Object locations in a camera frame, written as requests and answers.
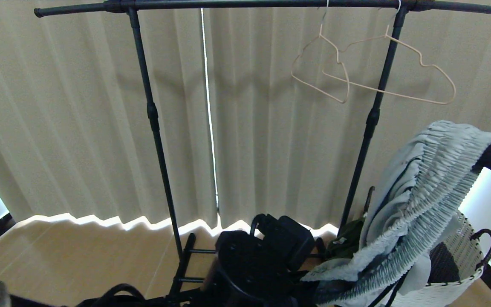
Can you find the pink clothes hanger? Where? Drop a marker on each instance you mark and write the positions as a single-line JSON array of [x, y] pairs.
[[403, 95], [348, 87]]

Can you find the pale grey shorts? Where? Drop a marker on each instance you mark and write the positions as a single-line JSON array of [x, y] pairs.
[[433, 170]]

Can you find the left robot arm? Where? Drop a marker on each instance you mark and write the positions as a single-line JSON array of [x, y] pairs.
[[245, 264]]

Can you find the black clothes rack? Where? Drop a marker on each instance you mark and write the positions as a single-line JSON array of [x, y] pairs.
[[154, 117]]

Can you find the white laundry basket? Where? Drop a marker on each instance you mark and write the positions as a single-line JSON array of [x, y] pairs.
[[454, 256]]

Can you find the green garment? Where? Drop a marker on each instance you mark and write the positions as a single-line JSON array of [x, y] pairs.
[[348, 238]]

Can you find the beige curtain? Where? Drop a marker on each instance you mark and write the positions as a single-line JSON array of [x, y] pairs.
[[79, 128]]

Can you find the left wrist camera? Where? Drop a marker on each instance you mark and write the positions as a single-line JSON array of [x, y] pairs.
[[290, 243]]

